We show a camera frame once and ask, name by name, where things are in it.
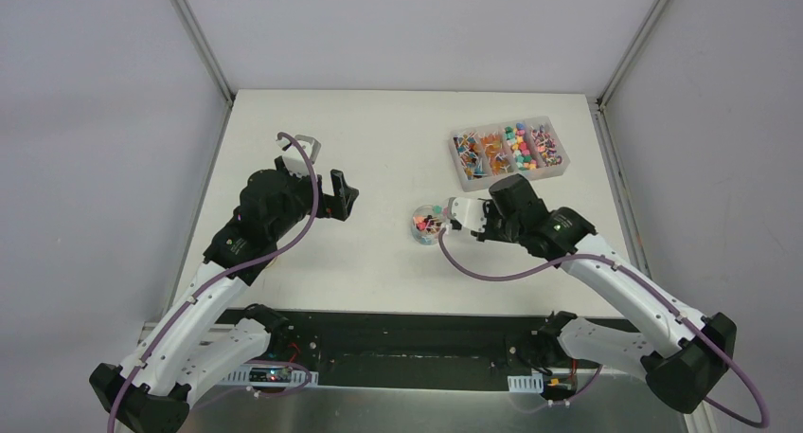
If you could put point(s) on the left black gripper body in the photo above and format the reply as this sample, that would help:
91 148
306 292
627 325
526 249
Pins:
332 200

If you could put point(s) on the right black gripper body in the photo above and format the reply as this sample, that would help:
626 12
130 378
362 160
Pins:
496 228

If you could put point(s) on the clear plastic round jar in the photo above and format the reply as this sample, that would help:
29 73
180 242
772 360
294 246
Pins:
426 225

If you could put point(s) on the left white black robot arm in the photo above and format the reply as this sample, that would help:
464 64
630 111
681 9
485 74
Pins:
154 388

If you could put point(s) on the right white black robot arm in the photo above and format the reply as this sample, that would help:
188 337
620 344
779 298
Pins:
678 351

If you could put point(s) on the candies inside jar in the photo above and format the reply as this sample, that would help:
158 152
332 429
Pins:
426 225

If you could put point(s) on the clear divided candy box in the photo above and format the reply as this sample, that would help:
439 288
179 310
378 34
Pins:
485 154

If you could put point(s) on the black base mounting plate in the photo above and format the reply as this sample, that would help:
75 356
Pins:
441 352

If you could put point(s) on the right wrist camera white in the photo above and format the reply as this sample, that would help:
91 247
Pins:
467 213

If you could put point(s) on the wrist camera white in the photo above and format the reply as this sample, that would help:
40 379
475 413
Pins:
295 156
467 213

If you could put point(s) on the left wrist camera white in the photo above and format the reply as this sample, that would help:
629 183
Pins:
295 156

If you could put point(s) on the right white cable duct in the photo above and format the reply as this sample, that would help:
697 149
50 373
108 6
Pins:
533 383

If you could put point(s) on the white cable duct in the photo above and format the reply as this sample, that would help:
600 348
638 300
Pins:
533 383
260 376

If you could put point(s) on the left white cable duct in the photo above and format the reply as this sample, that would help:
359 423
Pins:
260 376

